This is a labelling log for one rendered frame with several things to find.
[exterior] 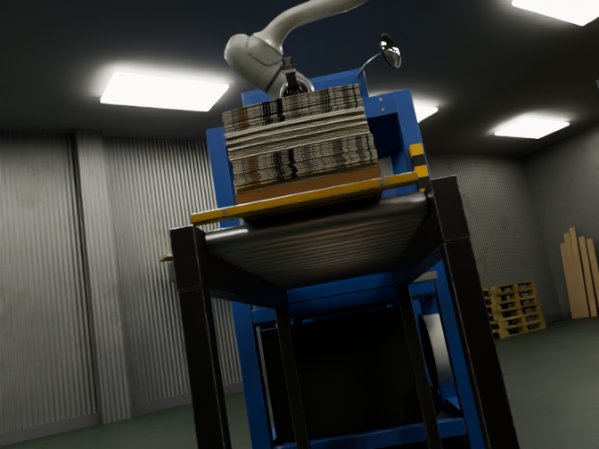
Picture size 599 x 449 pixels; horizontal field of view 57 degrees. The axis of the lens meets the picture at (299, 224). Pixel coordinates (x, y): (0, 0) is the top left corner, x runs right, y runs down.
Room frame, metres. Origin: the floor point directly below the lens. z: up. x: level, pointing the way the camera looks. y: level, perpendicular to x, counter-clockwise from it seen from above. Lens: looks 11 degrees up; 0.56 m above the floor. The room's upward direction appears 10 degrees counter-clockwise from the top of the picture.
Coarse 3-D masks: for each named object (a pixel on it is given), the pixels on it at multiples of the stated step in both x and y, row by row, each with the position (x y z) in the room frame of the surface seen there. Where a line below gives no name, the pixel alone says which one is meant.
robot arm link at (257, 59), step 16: (320, 0) 1.37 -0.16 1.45; (336, 0) 1.37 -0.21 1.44; (352, 0) 1.37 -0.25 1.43; (288, 16) 1.39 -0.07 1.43; (304, 16) 1.39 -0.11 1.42; (320, 16) 1.40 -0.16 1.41; (272, 32) 1.40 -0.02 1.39; (288, 32) 1.42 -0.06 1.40; (240, 48) 1.40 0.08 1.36; (256, 48) 1.40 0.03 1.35; (272, 48) 1.41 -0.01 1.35; (240, 64) 1.42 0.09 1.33; (256, 64) 1.42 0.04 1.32; (272, 64) 1.43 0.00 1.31; (256, 80) 1.45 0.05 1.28
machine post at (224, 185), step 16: (208, 144) 2.38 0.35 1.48; (224, 144) 2.38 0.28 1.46; (224, 160) 2.38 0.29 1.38; (224, 176) 2.38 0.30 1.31; (224, 192) 2.38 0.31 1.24; (224, 224) 2.38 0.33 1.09; (240, 224) 2.45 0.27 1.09; (240, 304) 2.38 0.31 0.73; (240, 320) 2.38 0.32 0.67; (240, 336) 2.38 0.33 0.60; (256, 336) 2.42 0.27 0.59; (240, 352) 2.38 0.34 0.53; (256, 352) 2.38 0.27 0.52; (256, 368) 2.38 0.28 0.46; (256, 384) 2.38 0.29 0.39; (256, 400) 2.38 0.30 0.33; (256, 416) 2.38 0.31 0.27; (256, 432) 2.38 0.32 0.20; (256, 448) 2.38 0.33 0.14; (272, 448) 2.40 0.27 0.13
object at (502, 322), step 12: (492, 288) 8.62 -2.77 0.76; (504, 288) 9.58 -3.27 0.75; (516, 288) 8.87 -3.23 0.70; (528, 288) 9.05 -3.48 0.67; (492, 300) 8.64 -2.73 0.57; (504, 300) 8.68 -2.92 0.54; (516, 300) 8.84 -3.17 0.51; (492, 312) 8.65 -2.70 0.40; (504, 312) 8.69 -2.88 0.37; (516, 312) 8.86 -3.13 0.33; (540, 312) 9.16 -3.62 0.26; (492, 324) 9.37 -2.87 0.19; (504, 324) 8.57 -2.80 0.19; (516, 324) 8.74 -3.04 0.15; (528, 324) 8.90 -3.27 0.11; (540, 324) 9.07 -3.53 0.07; (504, 336) 8.57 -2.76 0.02
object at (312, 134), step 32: (288, 96) 1.03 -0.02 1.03; (320, 96) 1.03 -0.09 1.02; (352, 96) 1.03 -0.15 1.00; (256, 128) 1.03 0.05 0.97; (288, 128) 1.03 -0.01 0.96; (320, 128) 1.02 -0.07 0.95; (352, 128) 1.02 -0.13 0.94; (256, 160) 1.04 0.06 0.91; (288, 160) 1.03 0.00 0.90; (320, 160) 1.02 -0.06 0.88; (352, 160) 1.02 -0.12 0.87
